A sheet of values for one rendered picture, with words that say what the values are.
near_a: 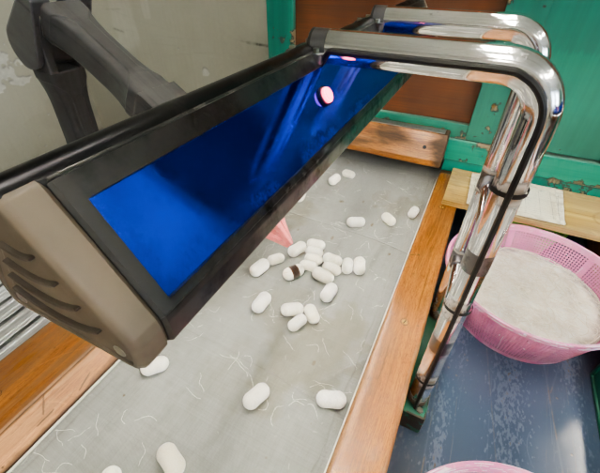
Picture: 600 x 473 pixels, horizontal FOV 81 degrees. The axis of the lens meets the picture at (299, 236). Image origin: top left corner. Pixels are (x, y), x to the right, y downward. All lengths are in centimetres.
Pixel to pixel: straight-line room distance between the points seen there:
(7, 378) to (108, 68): 42
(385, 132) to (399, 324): 48
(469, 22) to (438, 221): 40
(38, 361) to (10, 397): 5
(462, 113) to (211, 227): 76
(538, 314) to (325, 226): 38
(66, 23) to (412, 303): 62
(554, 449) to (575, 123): 58
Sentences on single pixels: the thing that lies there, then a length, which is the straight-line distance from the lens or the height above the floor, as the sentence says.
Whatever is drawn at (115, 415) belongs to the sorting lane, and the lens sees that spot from 51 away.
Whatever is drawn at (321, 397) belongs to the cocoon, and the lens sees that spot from 45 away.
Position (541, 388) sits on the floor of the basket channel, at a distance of 65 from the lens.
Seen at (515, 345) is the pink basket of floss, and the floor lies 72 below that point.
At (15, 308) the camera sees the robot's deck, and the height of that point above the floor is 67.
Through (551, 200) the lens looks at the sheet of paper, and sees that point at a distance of 86.
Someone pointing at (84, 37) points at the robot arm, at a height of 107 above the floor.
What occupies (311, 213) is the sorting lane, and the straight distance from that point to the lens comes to 73.
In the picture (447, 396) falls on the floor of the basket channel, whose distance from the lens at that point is 58.
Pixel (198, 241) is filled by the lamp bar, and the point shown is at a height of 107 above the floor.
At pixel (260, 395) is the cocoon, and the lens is 46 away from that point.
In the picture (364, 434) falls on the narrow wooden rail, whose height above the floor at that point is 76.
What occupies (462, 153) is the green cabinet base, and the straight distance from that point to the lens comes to 89.
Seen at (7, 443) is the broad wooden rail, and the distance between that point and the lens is 54.
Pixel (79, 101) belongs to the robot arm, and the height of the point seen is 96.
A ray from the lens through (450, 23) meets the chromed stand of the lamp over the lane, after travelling 41.
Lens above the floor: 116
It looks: 39 degrees down
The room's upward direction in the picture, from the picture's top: straight up
